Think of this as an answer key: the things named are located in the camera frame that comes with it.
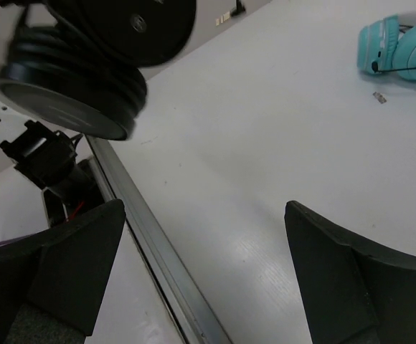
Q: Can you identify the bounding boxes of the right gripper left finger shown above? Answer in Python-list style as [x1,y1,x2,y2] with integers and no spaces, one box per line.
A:
[0,199,126,343]

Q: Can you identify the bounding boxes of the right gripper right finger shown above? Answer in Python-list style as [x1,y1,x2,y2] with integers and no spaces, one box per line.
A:
[284,201,416,343]

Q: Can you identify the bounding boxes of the black headphones with cable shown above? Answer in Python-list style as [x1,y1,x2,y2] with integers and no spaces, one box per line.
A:
[0,1,197,140]

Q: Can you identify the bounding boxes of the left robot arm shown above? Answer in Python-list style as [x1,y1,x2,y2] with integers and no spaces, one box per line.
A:
[0,101,104,227]

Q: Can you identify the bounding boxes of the teal headphones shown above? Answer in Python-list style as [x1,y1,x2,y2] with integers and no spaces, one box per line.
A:
[356,15,416,82]

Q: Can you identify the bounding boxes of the small grey plug piece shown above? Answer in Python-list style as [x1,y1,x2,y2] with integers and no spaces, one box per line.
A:
[372,92,387,104]

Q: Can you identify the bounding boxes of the aluminium rail front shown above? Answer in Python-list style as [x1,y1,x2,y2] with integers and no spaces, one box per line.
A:
[86,136,232,343]

